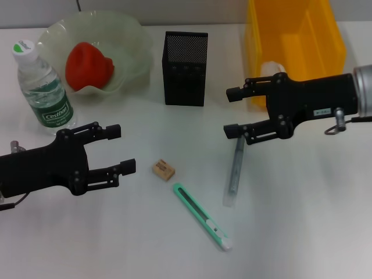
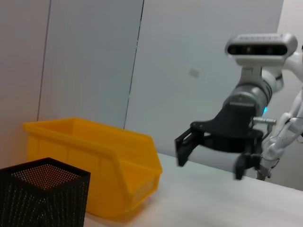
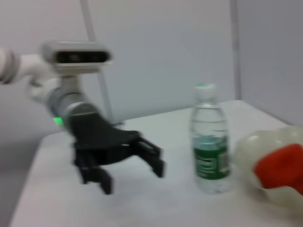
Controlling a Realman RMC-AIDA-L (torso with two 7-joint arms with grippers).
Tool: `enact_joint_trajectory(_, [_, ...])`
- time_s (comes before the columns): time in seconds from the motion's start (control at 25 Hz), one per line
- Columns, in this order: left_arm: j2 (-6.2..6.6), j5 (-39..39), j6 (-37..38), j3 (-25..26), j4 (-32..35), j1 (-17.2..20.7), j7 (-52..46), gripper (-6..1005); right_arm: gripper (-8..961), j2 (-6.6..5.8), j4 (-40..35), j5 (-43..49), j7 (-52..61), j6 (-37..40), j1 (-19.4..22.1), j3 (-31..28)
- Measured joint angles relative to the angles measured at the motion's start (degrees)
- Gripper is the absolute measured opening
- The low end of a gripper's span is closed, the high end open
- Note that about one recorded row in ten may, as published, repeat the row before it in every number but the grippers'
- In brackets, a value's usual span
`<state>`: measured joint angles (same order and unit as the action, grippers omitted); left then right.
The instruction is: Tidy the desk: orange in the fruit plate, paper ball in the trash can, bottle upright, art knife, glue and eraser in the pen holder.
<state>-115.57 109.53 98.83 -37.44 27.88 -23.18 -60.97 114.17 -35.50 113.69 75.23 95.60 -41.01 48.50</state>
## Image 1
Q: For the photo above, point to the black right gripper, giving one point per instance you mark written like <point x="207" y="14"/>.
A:
<point x="314" y="96"/>

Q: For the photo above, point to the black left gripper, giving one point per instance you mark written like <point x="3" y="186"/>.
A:
<point x="43" y="171"/>

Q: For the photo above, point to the white paper ball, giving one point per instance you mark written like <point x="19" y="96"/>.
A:
<point x="270" y="68"/>

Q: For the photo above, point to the clear green-label water bottle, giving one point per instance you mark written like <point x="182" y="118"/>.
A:
<point x="55" y="113"/>

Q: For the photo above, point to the mint green utility knife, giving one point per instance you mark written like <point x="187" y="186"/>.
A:
<point x="200" y="213"/>

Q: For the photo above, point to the tan eraser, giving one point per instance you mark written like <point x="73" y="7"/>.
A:
<point x="164" y="171"/>

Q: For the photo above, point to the black mesh pen holder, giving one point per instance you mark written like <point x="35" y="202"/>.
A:
<point x="184" y="84"/>

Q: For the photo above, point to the grey marker pen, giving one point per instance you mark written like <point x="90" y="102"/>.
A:
<point x="234" y="174"/>

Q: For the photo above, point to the pale green glass fruit plate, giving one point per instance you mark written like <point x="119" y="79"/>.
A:
<point x="130" y="43"/>

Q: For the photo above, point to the yellow plastic bin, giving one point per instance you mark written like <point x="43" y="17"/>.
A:
<point x="305" y="37"/>

